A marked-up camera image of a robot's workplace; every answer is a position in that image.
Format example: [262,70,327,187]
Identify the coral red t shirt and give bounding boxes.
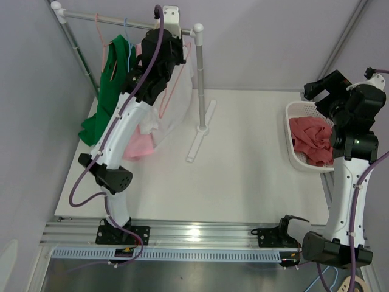
[289,116,333,167]

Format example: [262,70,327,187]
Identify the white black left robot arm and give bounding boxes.
[78,27,185,244]

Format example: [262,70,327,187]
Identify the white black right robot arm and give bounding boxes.
[277,68,387,269]

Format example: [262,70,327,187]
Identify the blue plastic hanger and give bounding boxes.
[123,18,134,72]

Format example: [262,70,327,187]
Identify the green t shirt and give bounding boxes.
[78,35,137,146]

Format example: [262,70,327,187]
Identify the white t shirt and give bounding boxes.
[152,60,193,148]

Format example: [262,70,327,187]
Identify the pink t shirt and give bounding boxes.
[122,42,156,161]

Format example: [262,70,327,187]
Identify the blue hanger on floor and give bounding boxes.
[305,265,339,292]

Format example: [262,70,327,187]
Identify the wooden hanger on floor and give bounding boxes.
[337,276,371,292]

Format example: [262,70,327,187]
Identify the white perforated plastic basket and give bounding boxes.
[285,102,334,173]

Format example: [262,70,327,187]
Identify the silver white clothes rack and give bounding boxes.
[48,1,216,163]

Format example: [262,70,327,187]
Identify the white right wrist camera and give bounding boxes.
[346,67,389,91]

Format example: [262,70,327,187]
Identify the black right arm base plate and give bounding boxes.
[250,226,299,248]

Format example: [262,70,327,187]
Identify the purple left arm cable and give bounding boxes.
[68,4,165,268]

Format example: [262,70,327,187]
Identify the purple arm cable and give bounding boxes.
[315,67,389,292]
[68,4,165,268]

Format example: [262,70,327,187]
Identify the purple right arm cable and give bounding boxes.
[315,67,389,292]

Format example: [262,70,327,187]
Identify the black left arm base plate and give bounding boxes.
[95,224,150,246]

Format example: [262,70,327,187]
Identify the white slotted cable duct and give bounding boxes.
[52,247,299,263]

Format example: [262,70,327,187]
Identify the aluminium rail frame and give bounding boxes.
[39,216,371,251]

